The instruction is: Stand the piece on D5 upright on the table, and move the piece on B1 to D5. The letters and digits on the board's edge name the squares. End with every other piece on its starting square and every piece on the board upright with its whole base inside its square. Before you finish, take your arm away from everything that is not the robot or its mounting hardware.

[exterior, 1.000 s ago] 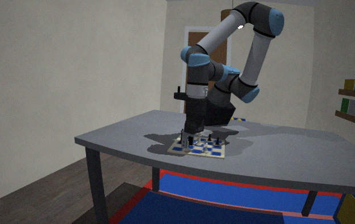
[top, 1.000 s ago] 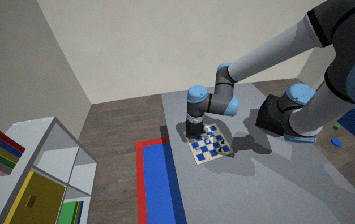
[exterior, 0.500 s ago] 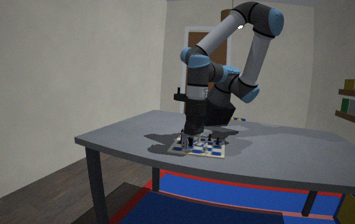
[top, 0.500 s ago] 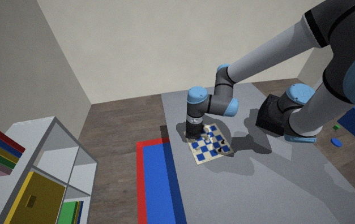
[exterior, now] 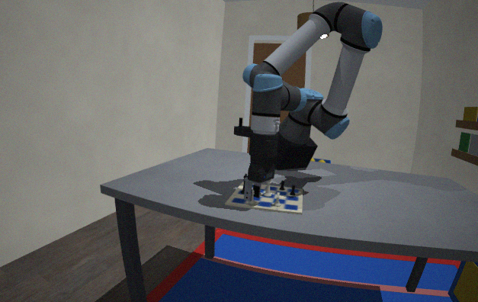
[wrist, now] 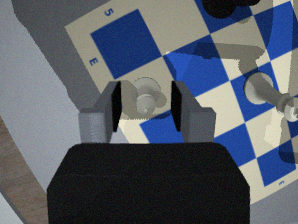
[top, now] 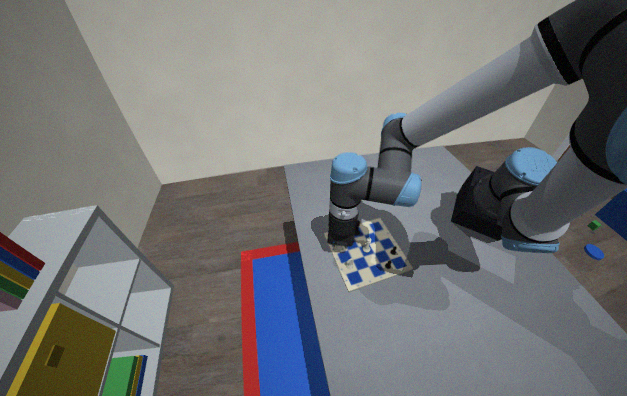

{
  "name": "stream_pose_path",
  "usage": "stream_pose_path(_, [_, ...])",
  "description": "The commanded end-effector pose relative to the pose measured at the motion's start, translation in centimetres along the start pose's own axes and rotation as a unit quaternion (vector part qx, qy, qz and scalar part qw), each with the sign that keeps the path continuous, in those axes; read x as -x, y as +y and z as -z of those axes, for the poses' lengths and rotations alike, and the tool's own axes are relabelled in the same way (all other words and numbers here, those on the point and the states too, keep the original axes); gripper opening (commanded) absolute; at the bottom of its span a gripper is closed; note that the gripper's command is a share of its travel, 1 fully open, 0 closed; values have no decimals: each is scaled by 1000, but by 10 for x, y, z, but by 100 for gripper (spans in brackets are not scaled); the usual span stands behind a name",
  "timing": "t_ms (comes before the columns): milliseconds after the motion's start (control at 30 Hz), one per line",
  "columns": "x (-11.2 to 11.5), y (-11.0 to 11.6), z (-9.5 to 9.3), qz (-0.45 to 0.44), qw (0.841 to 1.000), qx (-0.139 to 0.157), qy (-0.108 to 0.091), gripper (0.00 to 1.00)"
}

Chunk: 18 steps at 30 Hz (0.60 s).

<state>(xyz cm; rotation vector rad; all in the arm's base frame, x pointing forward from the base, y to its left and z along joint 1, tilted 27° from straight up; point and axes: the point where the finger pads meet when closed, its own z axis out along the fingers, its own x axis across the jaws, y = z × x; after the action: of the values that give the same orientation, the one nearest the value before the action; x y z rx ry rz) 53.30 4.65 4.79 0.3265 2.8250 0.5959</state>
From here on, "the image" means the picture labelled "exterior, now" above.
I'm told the blue and cream chessboard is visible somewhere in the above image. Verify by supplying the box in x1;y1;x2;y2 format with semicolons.
225;182;303;214

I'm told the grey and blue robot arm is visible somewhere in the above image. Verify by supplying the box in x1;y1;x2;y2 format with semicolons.
242;2;383;144

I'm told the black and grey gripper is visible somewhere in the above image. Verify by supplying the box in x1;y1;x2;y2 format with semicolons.
234;115;280;201

